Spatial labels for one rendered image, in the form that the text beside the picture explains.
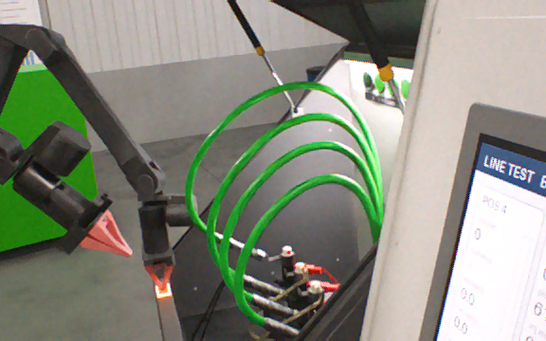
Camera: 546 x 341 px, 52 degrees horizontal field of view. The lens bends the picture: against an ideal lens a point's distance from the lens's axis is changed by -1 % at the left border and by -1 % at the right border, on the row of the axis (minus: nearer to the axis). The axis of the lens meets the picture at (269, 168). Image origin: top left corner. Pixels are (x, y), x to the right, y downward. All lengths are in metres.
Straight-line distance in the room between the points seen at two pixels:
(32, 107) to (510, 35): 3.86
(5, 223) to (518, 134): 4.05
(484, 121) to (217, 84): 7.24
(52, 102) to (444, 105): 3.76
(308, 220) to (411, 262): 0.79
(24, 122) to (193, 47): 3.87
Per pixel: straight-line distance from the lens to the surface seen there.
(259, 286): 1.02
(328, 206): 1.46
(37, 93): 4.23
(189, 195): 1.03
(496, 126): 0.57
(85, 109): 1.28
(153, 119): 7.61
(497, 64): 0.59
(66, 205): 0.90
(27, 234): 4.42
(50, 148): 0.89
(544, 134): 0.52
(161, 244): 1.27
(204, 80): 7.70
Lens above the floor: 1.55
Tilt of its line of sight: 16 degrees down
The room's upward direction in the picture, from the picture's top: 5 degrees counter-clockwise
